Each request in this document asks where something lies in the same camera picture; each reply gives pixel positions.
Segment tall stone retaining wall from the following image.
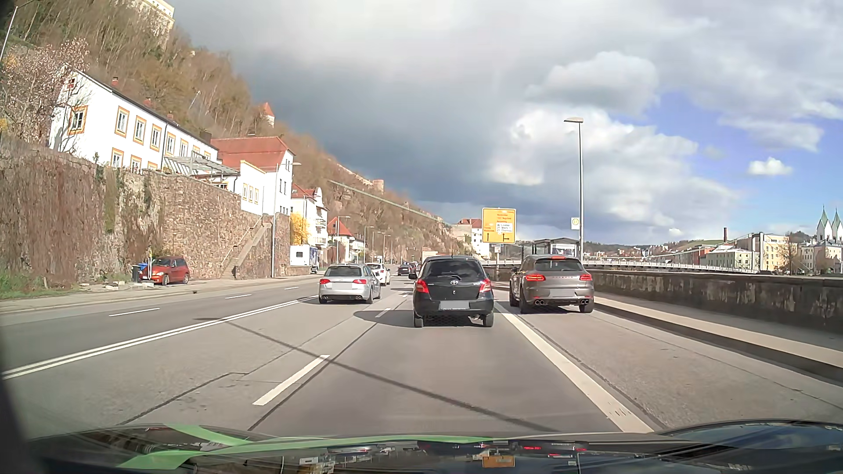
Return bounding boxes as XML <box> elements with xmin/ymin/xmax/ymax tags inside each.
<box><xmin>0</xmin><ymin>135</ymin><xmax>312</xmax><ymax>285</ymax></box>

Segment row of lamp posts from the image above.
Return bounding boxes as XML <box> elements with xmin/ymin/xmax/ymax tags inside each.
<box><xmin>335</xmin><ymin>215</ymin><xmax>396</xmax><ymax>265</ymax></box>

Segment bare blossoming tree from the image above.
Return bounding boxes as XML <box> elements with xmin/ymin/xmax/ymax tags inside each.
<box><xmin>0</xmin><ymin>37</ymin><xmax>91</xmax><ymax>149</ymax></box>

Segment road markings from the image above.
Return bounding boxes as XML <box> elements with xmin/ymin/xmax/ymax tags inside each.
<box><xmin>0</xmin><ymin>273</ymin><xmax>656</xmax><ymax>434</ymax></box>

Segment red parked car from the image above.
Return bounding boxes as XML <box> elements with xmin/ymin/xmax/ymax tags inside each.
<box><xmin>139</xmin><ymin>256</ymin><xmax>191</xmax><ymax>287</ymax></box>

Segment yellow direction sign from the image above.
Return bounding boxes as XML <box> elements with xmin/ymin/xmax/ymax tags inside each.
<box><xmin>481</xmin><ymin>207</ymin><xmax>518</xmax><ymax>259</ymax></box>

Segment low stone parapet wall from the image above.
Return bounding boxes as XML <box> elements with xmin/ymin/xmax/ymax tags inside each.
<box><xmin>484</xmin><ymin>264</ymin><xmax>843</xmax><ymax>333</ymax></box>

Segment car's own bonnet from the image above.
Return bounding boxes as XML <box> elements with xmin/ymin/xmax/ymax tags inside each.
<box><xmin>29</xmin><ymin>419</ymin><xmax>843</xmax><ymax>474</ymax></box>

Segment church with green spires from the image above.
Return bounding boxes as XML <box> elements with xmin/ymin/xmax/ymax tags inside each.
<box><xmin>815</xmin><ymin>206</ymin><xmax>843</xmax><ymax>243</ymax></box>

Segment grey asphalt road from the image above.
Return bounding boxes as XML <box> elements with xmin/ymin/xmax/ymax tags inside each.
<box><xmin>0</xmin><ymin>266</ymin><xmax>843</xmax><ymax>441</ymax></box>

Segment white building with yellow windows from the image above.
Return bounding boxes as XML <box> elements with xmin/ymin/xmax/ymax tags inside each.
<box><xmin>49</xmin><ymin>70</ymin><xmax>221</xmax><ymax>177</ymax></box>

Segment pavement beside retaining wall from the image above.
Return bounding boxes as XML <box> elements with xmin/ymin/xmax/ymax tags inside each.
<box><xmin>0</xmin><ymin>274</ymin><xmax>320</xmax><ymax>314</ymax></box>

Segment white railing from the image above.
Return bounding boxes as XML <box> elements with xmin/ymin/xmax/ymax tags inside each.
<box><xmin>481</xmin><ymin>258</ymin><xmax>758</xmax><ymax>274</ymax></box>

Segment silver estate car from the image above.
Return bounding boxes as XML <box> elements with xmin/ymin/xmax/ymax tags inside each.
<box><xmin>318</xmin><ymin>263</ymin><xmax>382</xmax><ymax>305</ymax></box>

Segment black hatchback car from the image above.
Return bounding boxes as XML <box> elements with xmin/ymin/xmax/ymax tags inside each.
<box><xmin>408</xmin><ymin>255</ymin><xmax>496</xmax><ymax>329</ymax></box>

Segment white house with red roof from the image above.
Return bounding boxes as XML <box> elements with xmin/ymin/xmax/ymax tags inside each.
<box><xmin>210</xmin><ymin>136</ymin><xmax>296</xmax><ymax>218</ymax></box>

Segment row of town buildings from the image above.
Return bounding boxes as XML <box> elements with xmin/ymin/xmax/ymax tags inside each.
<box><xmin>583</xmin><ymin>227</ymin><xmax>843</xmax><ymax>275</ymax></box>

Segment wooded hillside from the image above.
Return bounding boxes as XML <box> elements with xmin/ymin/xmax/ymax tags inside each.
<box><xmin>0</xmin><ymin>0</ymin><xmax>465</xmax><ymax>261</ymax></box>

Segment tall lamp post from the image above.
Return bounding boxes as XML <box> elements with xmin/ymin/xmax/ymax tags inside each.
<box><xmin>564</xmin><ymin>117</ymin><xmax>586</xmax><ymax>262</ymax></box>

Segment bus shelter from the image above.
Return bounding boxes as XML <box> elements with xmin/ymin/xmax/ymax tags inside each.
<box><xmin>520</xmin><ymin>237</ymin><xmax>581</xmax><ymax>262</ymax></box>

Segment white building with red roof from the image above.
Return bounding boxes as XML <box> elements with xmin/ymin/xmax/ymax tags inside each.
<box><xmin>452</xmin><ymin>218</ymin><xmax>492</xmax><ymax>259</ymax></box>

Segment grey-brown SUV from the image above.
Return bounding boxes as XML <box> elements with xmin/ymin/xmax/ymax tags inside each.
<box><xmin>508</xmin><ymin>254</ymin><xmax>595</xmax><ymax>315</ymax></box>

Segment white house with balconies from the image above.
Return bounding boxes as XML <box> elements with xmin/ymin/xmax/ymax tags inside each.
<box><xmin>290</xmin><ymin>183</ymin><xmax>329</xmax><ymax>266</ymax></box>

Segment pavement beside parapet wall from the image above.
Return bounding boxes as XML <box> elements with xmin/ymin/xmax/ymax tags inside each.
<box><xmin>493</xmin><ymin>282</ymin><xmax>843</xmax><ymax>384</ymax></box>

